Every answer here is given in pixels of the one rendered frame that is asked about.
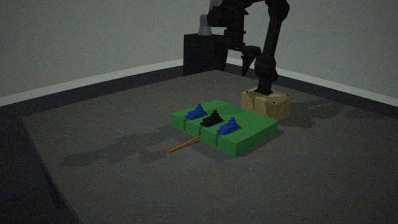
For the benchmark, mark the green flat platform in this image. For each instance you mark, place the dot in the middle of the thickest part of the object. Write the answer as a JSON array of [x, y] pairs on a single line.
[[239, 131]]

